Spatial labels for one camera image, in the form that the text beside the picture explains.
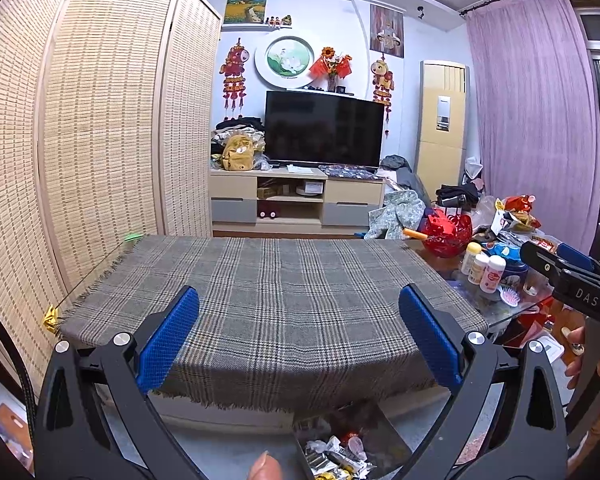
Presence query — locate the person's right hand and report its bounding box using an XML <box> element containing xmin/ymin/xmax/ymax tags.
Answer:
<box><xmin>562</xmin><ymin>326</ymin><xmax>600</xmax><ymax>390</ymax></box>

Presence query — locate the black flat television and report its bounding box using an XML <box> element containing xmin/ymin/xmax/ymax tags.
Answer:
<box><xmin>263</xmin><ymin>90</ymin><xmax>385</xmax><ymax>167</ymax></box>

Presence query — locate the black metal trash bin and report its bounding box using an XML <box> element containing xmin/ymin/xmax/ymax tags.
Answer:
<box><xmin>292</xmin><ymin>401</ymin><xmax>412</xmax><ymax>479</ymax></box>

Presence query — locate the pink hair brush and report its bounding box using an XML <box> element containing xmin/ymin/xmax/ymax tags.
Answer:
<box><xmin>498</xmin><ymin>286</ymin><xmax>520</xmax><ymax>308</ymax></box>

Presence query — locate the orange toy stick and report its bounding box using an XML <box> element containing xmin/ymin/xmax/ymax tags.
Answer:
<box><xmin>403</xmin><ymin>228</ymin><xmax>428</xmax><ymax>240</ymax></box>

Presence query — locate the red hanging ornament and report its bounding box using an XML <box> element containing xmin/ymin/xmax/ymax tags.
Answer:
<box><xmin>220</xmin><ymin>38</ymin><xmax>250</xmax><ymax>113</ymax></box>
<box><xmin>370</xmin><ymin>54</ymin><xmax>394</xmax><ymax>124</ymax></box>

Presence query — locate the beige standing air conditioner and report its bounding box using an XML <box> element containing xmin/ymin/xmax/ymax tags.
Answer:
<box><xmin>415</xmin><ymin>60</ymin><xmax>469</xmax><ymax>200</ymax></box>

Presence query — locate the brown wall poster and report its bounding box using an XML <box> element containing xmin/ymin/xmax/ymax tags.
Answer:
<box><xmin>370</xmin><ymin>4</ymin><xmax>404</xmax><ymax>58</ymax></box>

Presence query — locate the left red hanging ornament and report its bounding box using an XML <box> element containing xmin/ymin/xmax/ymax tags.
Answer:
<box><xmin>220</xmin><ymin>38</ymin><xmax>250</xmax><ymax>113</ymax></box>

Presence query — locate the round lotus wall picture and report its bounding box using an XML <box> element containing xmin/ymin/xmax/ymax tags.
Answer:
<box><xmin>254</xmin><ymin>30</ymin><xmax>316</xmax><ymax>90</ymax></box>

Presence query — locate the white pink label bottle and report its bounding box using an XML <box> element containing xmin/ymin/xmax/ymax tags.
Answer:
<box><xmin>479</xmin><ymin>255</ymin><xmax>506</xmax><ymax>294</ymax></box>

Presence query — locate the right red hanging ornament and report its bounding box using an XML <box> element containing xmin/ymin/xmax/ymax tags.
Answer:
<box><xmin>370</xmin><ymin>54</ymin><xmax>394</xmax><ymax>124</ymax></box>

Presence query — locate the purple curtain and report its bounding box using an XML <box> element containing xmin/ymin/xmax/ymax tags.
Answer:
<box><xmin>466</xmin><ymin>0</ymin><xmax>600</xmax><ymax>252</ymax></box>

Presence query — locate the yellow backpack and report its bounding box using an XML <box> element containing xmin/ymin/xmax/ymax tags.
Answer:
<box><xmin>221</xmin><ymin>134</ymin><xmax>254</xmax><ymax>171</ymax></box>

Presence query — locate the wooden tv cabinet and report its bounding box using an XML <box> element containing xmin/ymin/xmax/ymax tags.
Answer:
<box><xmin>209</xmin><ymin>168</ymin><xmax>385</xmax><ymax>238</ymax></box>

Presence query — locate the floral green cloth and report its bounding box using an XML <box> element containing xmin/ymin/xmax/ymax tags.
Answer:
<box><xmin>364</xmin><ymin>190</ymin><xmax>426</xmax><ymax>240</ymax></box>

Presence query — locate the bamboo folding screen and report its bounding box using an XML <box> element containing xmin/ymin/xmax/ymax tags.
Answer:
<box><xmin>0</xmin><ymin>0</ymin><xmax>221</xmax><ymax>386</ymax></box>

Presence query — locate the white foil bag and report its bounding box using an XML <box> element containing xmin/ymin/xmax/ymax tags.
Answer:
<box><xmin>303</xmin><ymin>432</ymin><xmax>377</xmax><ymax>480</ymax></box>

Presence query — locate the blue cookie tin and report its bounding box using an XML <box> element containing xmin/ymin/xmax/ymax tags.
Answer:
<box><xmin>486</xmin><ymin>242</ymin><xmax>529</xmax><ymax>289</ymax></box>

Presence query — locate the red flower bouquet vase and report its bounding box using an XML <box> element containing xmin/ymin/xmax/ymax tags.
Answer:
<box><xmin>309</xmin><ymin>47</ymin><xmax>352</xmax><ymax>92</ymax></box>

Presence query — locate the landscape painting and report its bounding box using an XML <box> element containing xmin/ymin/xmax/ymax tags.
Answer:
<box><xmin>223</xmin><ymin>0</ymin><xmax>266</xmax><ymax>25</ymax></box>

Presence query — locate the white yellow cap bottle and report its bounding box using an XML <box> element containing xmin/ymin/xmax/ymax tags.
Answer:
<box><xmin>460</xmin><ymin>242</ymin><xmax>482</xmax><ymax>275</ymax></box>

